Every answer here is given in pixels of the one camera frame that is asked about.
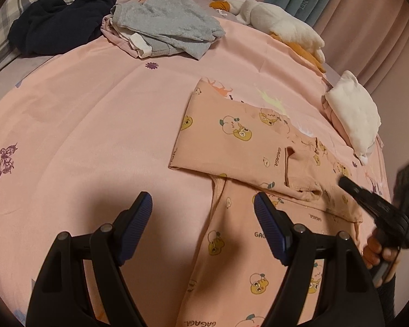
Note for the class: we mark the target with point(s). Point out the pink printed bed sheet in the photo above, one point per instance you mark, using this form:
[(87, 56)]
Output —
[(88, 119)]

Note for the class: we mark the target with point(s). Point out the folded white garment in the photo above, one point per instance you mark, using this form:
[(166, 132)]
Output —
[(356, 112)]

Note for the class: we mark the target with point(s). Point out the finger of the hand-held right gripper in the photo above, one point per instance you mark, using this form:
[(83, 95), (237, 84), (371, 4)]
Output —
[(361, 194)]

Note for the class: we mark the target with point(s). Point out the pink cartoon print pajama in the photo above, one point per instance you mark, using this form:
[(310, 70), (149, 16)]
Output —
[(238, 143)]

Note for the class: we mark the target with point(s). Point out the white plush duck toy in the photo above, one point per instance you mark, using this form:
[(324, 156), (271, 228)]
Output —
[(279, 20)]

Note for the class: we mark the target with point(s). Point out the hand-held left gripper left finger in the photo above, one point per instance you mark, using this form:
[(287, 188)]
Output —
[(137, 224)]

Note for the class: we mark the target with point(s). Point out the person's right hand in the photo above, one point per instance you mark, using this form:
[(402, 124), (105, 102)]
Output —
[(373, 250)]

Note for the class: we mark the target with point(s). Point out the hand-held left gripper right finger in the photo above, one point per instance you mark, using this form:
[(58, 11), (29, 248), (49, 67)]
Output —
[(268, 224)]

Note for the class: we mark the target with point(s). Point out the dark navy garment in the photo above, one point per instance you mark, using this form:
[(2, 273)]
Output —
[(61, 20)]

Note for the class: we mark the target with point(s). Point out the grey garment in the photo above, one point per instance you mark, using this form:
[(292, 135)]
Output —
[(170, 20)]

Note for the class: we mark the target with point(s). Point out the plaid pillow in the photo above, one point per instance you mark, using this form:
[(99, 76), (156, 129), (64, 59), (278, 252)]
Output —
[(10, 3)]

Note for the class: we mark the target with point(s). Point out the crumpled pink garment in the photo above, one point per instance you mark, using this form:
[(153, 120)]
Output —
[(122, 39)]

